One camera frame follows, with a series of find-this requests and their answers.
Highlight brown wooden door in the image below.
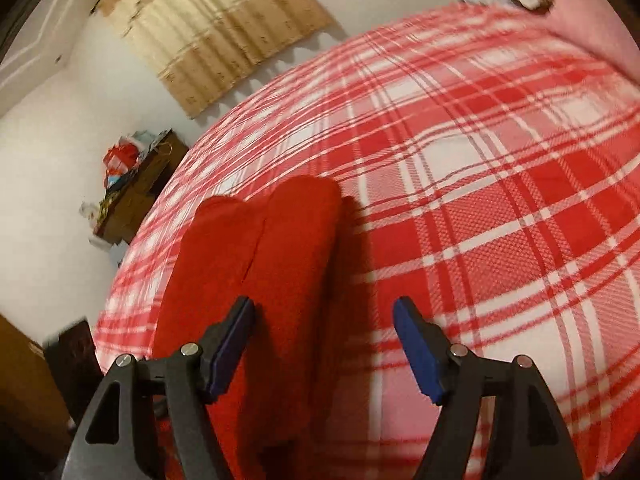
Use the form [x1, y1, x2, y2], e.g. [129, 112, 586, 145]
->
[0, 312, 74, 467]

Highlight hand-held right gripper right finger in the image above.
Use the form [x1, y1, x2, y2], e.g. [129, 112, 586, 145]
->
[392, 297, 584, 480]

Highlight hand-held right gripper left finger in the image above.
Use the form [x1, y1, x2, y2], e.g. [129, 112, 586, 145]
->
[60, 296, 257, 480]

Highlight beige patterned curtain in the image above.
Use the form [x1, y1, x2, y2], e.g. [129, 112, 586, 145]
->
[92, 0, 337, 120]

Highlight red knit sweater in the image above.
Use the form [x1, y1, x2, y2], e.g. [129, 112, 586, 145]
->
[149, 175, 347, 480]

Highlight pink pillow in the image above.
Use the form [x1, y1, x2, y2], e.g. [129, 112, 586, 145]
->
[542, 0, 640, 80]

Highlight red white plaid bed sheet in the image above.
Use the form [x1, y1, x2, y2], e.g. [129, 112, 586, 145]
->
[92, 2, 640, 480]

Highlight brown wooden desk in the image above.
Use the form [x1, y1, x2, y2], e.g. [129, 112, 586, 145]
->
[92, 129, 190, 246]

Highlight red gift bag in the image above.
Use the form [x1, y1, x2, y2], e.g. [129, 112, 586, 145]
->
[103, 142, 142, 172]

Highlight dark brown box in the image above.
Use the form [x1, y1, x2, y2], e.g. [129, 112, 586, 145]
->
[42, 317, 103, 391]

